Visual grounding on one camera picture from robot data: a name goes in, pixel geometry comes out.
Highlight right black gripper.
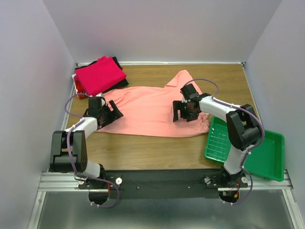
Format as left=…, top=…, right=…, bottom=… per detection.
left=172, top=100, right=197, bottom=122

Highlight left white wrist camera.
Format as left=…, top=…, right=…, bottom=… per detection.
left=96, top=93, right=105, bottom=98

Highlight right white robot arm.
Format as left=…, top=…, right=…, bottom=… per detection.
left=173, top=83, right=264, bottom=187

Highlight folded red white t-shirt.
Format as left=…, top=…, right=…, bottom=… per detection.
left=72, top=74, right=92, bottom=100

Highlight salmon pink t-shirt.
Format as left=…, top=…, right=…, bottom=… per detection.
left=99, top=70, right=210, bottom=138

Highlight folded magenta t-shirt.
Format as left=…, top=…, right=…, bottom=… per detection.
left=75, top=56, right=129, bottom=96

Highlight green plastic tray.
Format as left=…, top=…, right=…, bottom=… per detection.
left=204, top=116, right=285, bottom=181

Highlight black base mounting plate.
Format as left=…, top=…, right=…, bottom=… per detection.
left=78, top=169, right=248, bottom=206

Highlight aluminium table frame rail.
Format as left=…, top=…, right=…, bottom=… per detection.
left=29, top=62, right=305, bottom=229

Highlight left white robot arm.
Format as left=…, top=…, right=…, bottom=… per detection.
left=50, top=95, right=123, bottom=188

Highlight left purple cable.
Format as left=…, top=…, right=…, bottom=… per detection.
left=64, top=93, right=120, bottom=208

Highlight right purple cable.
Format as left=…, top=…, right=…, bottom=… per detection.
left=182, top=78, right=265, bottom=206

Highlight purple cable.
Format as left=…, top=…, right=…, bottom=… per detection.
left=64, top=93, right=120, bottom=208
left=182, top=78, right=265, bottom=206

